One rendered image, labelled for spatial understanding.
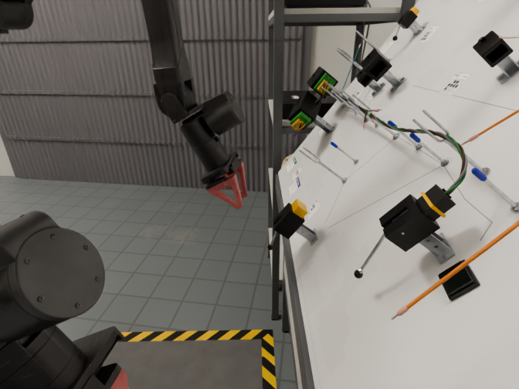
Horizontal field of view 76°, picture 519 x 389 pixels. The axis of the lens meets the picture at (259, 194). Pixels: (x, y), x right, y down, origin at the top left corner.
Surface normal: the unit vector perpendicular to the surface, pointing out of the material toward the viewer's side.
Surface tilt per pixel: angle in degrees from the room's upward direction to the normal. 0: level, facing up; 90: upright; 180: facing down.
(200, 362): 0
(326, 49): 90
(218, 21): 90
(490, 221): 53
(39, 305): 60
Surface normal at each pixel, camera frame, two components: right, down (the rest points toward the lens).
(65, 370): 0.85, -0.38
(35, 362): 0.73, -0.20
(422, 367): -0.80, -0.53
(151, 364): -0.01, -0.90
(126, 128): -0.15, 0.43
